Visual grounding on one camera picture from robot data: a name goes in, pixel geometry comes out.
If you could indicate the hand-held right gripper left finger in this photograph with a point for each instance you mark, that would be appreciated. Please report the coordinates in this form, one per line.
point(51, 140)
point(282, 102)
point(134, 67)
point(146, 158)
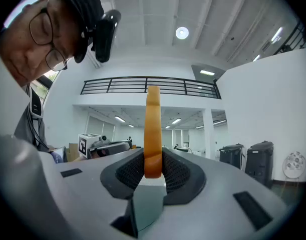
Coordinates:
point(87, 184)

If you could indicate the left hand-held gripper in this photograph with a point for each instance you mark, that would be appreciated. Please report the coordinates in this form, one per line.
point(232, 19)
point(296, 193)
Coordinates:
point(88, 145)

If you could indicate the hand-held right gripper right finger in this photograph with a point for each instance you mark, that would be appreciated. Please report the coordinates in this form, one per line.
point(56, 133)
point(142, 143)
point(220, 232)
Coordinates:
point(212, 191)

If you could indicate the golden toast bread slice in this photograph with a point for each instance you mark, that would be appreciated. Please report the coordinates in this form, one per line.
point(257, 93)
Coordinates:
point(152, 134)

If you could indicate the ceiling strip lamp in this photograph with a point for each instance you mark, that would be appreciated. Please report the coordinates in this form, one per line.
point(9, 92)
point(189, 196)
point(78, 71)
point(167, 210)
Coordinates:
point(278, 34)
point(120, 119)
point(176, 120)
point(207, 72)

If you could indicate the black lidded bin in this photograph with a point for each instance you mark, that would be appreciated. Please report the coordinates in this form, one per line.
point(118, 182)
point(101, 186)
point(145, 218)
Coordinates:
point(260, 165)

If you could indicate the black mezzanine railing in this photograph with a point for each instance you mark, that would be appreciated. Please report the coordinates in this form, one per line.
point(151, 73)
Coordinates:
point(147, 78)

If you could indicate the grey printed t-shirt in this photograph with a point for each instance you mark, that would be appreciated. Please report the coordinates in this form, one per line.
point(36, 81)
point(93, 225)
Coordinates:
point(25, 131)

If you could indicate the floral round side table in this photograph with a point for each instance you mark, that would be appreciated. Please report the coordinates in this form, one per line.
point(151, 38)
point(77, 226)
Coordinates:
point(295, 165)

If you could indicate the round ceiling lamp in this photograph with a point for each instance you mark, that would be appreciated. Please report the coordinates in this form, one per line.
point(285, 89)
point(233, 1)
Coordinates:
point(182, 32)

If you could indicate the person's head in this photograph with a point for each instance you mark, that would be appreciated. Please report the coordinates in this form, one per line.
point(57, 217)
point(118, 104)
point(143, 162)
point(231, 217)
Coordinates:
point(25, 46)

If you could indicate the black cap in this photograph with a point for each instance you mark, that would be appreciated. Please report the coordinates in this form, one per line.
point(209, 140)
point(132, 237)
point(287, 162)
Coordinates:
point(85, 11)

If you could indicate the black-rimmed glasses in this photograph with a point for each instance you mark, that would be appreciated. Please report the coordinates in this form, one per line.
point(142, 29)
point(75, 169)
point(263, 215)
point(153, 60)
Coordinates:
point(40, 29)

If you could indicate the black head-mounted camera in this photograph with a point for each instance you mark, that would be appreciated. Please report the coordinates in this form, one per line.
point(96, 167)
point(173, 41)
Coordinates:
point(105, 36)

